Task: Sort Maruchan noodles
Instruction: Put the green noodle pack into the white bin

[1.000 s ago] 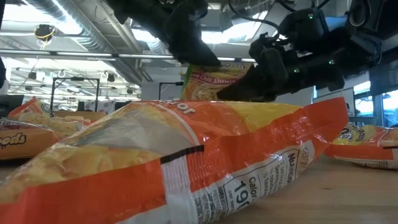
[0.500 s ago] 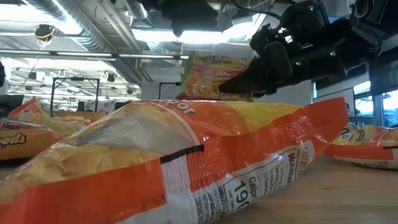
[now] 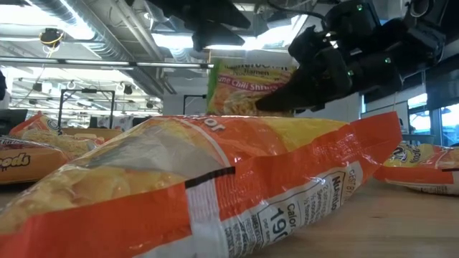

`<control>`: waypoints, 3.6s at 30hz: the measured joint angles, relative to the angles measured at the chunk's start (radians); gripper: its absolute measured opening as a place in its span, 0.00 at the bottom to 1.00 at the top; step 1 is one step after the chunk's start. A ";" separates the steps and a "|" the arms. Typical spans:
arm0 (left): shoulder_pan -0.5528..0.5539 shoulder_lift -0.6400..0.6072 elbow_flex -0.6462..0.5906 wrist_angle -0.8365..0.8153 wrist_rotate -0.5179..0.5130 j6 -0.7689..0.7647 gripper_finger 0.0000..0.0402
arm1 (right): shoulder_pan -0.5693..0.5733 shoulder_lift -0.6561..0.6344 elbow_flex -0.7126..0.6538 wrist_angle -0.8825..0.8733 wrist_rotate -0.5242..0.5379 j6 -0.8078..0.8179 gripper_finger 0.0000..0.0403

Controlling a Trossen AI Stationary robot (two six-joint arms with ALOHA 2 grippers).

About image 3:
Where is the black ceiling device yellow cable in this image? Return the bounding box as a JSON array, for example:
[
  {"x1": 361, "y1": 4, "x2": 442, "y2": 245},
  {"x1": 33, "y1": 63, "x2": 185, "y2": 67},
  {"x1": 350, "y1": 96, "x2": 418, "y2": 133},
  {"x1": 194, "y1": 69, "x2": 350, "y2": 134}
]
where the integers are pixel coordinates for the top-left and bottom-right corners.
[{"x1": 38, "y1": 27, "x2": 65, "y2": 49}]

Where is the red Saucy Noods pack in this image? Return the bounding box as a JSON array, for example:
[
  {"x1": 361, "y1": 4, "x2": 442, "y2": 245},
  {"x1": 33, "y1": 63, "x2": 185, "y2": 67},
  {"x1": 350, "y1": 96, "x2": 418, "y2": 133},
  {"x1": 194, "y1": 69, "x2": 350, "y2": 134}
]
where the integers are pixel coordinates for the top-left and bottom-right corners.
[
  {"x1": 0, "y1": 135, "x2": 70, "y2": 186},
  {"x1": 372, "y1": 141, "x2": 459, "y2": 196}
]

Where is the black monitor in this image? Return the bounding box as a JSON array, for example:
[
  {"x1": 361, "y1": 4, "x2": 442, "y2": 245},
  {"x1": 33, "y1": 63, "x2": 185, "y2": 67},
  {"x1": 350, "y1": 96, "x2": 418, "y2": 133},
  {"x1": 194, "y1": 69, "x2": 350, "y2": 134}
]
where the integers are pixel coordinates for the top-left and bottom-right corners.
[{"x1": 0, "y1": 109, "x2": 29, "y2": 136}]

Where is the bright window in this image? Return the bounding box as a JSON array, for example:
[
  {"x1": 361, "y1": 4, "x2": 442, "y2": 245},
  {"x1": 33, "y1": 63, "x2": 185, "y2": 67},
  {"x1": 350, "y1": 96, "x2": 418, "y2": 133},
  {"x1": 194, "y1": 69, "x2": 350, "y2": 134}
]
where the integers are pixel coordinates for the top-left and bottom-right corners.
[{"x1": 407, "y1": 92, "x2": 459, "y2": 148}]

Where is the long linear ceiling light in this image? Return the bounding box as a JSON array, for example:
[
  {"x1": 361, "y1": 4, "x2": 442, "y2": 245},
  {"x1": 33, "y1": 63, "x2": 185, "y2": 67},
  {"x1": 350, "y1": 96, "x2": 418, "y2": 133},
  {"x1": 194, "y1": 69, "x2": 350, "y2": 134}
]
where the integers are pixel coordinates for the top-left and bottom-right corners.
[{"x1": 0, "y1": 56, "x2": 215, "y2": 70}]

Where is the green lime chili shrimp pack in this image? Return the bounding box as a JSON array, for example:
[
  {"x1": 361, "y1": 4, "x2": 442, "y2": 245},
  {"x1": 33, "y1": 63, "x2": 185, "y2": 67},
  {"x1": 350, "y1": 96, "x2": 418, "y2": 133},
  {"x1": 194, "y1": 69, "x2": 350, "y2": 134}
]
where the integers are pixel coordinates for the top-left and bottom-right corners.
[{"x1": 207, "y1": 58, "x2": 299, "y2": 118}]

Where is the black metal frame rig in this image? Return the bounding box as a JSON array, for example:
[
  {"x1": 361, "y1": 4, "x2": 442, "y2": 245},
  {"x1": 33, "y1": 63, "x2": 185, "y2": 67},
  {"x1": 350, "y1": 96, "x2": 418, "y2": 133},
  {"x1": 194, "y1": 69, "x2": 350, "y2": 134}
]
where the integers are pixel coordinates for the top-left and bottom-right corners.
[
  {"x1": 183, "y1": 94, "x2": 209, "y2": 115},
  {"x1": 58, "y1": 88, "x2": 115, "y2": 129}
]

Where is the orange Maruchan ramen pack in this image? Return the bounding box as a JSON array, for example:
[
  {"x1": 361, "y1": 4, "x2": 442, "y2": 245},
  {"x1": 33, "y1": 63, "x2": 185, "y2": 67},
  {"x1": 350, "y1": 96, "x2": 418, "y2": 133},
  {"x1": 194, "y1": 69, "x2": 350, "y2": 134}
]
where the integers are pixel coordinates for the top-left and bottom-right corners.
[
  {"x1": 9, "y1": 111, "x2": 105, "y2": 161},
  {"x1": 0, "y1": 111, "x2": 403, "y2": 258}
]

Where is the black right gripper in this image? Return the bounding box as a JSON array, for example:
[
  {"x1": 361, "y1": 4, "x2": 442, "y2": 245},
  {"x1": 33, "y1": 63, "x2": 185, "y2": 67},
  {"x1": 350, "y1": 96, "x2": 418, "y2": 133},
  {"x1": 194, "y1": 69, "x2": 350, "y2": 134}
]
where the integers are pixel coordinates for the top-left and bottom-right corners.
[{"x1": 255, "y1": 24, "x2": 359, "y2": 112}]

